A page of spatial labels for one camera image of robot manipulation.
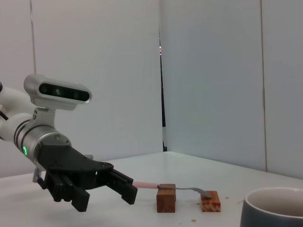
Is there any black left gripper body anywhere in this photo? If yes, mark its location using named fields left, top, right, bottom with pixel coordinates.
left=35, top=141, right=115, bottom=191

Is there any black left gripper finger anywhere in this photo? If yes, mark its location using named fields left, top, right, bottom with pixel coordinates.
left=44, top=169, right=91, bottom=212
left=104, top=169, right=138, bottom=205

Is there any pink handled metal spoon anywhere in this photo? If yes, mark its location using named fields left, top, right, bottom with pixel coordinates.
left=133, top=181, right=213, bottom=199

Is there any grey ceramic cup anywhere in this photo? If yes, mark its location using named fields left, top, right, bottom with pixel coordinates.
left=240, top=187, right=303, bottom=227

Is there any notched brown wooden block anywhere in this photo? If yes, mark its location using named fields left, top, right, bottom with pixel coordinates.
left=156, top=183, right=177, bottom=213

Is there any flat orange wooden block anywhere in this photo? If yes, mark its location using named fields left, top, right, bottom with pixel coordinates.
left=201, top=190, right=222, bottom=213

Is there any left gripper metal cable connector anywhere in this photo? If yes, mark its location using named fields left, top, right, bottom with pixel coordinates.
left=32, top=168, right=44, bottom=183

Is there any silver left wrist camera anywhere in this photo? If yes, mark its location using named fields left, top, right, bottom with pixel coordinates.
left=23, top=74, right=93, bottom=128

